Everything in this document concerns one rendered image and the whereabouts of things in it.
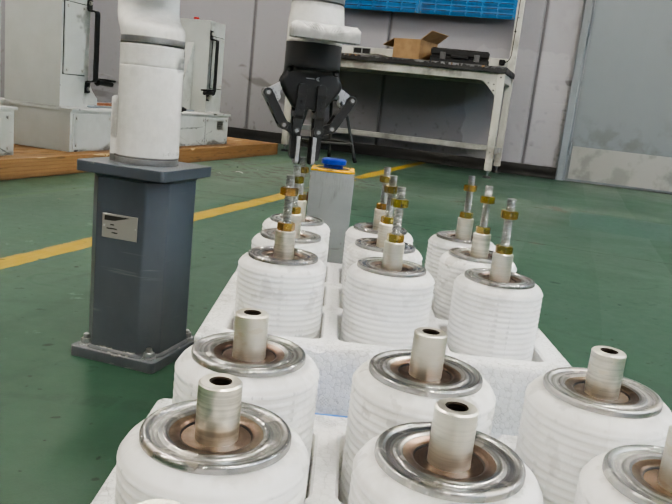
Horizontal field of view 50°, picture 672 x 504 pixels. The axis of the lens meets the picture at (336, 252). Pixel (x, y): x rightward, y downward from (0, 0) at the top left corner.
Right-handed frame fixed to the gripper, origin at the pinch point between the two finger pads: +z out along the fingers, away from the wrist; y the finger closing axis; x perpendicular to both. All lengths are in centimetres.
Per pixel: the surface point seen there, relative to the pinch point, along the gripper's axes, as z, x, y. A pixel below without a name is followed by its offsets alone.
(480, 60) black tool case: -45, -390, -201
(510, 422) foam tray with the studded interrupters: 22.9, 36.6, -16.5
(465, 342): 16.4, 31.1, -13.0
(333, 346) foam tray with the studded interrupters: 17.1, 31.3, 1.5
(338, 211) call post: 10.1, -11.7, -8.9
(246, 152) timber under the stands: 32, -368, -38
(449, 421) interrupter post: 7, 68, 6
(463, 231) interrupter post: 8.8, 6.8, -22.2
